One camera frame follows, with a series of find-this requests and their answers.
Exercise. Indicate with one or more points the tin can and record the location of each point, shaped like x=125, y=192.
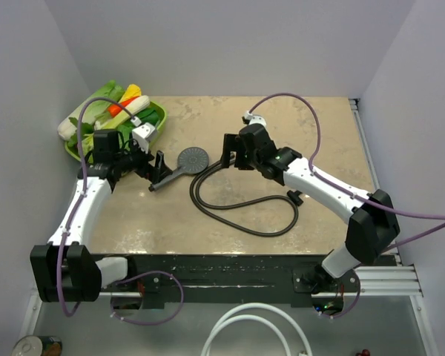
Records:
x=33, y=345

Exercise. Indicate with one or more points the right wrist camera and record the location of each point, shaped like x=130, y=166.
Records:
x=250, y=118

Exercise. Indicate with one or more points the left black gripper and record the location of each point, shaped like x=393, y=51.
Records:
x=153, y=173

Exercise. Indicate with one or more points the napa cabbage toy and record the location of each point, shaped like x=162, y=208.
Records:
x=110, y=90

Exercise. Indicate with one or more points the white leek toy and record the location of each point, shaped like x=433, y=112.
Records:
x=105, y=121

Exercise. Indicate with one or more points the grey shower head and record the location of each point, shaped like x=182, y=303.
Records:
x=190, y=162

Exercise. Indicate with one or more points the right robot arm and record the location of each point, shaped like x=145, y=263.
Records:
x=370, y=229

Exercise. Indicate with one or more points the orange carrot toy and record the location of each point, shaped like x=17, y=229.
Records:
x=113, y=110

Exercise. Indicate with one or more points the dark green vegetable toy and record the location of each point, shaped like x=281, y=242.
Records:
x=148, y=115

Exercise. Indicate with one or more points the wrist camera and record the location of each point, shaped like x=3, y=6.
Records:
x=142, y=137
x=250, y=118

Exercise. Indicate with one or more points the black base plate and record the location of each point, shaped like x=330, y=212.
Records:
x=221, y=278

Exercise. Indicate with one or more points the green plastic tray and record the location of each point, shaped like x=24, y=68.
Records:
x=88, y=131

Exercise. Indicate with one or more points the yellow pepper toy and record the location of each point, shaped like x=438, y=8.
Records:
x=131, y=92

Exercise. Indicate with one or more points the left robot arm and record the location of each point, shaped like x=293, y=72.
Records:
x=63, y=268

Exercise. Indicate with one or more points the red small object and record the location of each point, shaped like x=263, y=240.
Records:
x=364, y=352

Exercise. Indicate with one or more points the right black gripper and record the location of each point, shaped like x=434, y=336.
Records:
x=232, y=143

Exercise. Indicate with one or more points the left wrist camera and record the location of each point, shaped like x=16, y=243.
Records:
x=142, y=137

